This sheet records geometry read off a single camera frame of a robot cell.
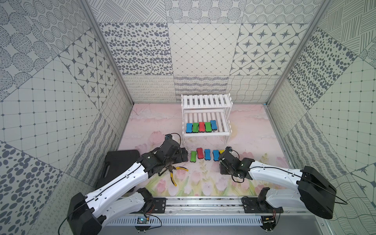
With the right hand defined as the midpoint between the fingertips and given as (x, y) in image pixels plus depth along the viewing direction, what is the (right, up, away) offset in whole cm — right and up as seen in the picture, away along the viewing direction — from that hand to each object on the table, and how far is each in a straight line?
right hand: (224, 168), depth 86 cm
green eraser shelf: (-17, +24, +2) cm, 30 cm away
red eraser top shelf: (-14, +7, +7) cm, 17 cm away
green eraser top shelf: (-19, +5, +5) cm, 20 cm away
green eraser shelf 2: (-10, +25, +3) cm, 27 cm away
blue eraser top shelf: (-9, +6, +7) cm, 13 cm away
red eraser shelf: (-13, +25, +3) cm, 28 cm away
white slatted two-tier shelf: (-20, +34, +13) cm, 41 cm away
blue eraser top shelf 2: (-4, +7, +6) cm, 10 cm away
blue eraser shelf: (-21, +24, +2) cm, 32 cm away
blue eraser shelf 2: (-5, +26, +5) cm, 27 cm away
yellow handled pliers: (-31, 0, +1) cm, 31 cm away
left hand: (-25, +12, -9) cm, 29 cm away
